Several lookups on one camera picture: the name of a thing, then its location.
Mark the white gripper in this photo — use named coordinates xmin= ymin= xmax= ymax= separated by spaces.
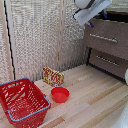
xmin=73 ymin=0 xmax=113 ymax=29

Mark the brown drawer cabinet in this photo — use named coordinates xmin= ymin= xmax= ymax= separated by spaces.
xmin=83 ymin=9 xmax=128 ymax=81

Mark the white folding screen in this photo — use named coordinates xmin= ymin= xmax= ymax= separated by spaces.
xmin=0 ymin=0 xmax=101 ymax=84

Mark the yellow red snack packet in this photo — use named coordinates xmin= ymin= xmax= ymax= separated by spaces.
xmin=41 ymin=65 xmax=66 ymax=88

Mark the red plastic bowl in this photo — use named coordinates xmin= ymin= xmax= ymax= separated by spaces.
xmin=50 ymin=86 xmax=71 ymax=104

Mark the red basket with blue rim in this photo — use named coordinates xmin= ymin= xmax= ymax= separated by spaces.
xmin=0 ymin=77 xmax=52 ymax=128

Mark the long silver drawer handle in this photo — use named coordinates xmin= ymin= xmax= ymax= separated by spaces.
xmin=89 ymin=32 xmax=119 ymax=43
xmin=95 ymin=54 xmax=120 ymax=67

